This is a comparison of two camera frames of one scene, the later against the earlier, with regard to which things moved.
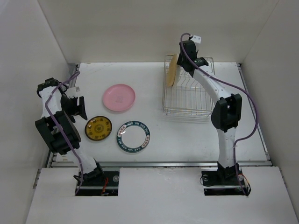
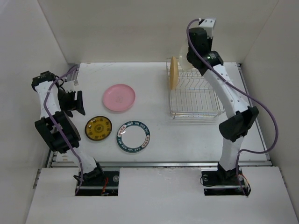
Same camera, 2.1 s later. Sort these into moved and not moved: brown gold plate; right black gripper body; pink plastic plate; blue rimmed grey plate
Moved: right black gripper body
Not moved: blue rimmed grey plate; brown gold plate; pink plastic plate
